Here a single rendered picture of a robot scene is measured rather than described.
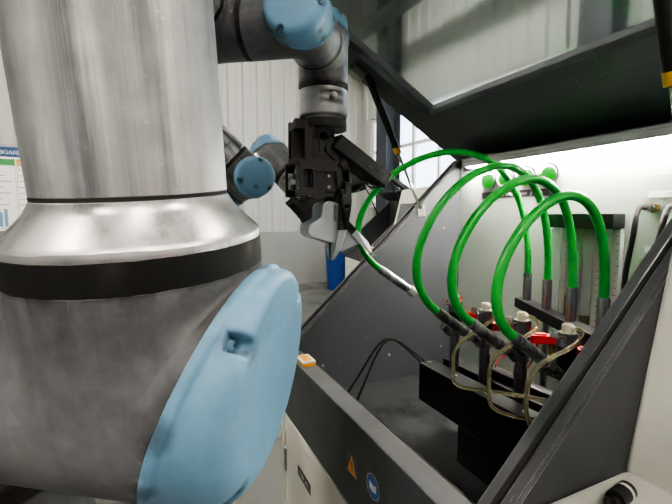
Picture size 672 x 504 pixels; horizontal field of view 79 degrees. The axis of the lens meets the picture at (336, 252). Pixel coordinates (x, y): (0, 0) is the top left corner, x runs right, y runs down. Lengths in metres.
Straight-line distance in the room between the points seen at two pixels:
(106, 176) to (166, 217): 0.03
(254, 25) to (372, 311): 0.77
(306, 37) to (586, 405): 0.52
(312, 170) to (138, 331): 0.45
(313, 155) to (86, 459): 0.49
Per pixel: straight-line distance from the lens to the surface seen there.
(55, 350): 0.19
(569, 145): 1.00
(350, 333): 1.09
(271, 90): 7.82
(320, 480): 0.93
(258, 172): 0.77
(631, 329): 0.60
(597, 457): 0.60
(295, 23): 0.53
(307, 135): 0.61
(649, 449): 0.64
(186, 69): 0.19
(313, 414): 0.90
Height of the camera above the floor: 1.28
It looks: 5 degrees down
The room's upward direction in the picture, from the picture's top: straight up
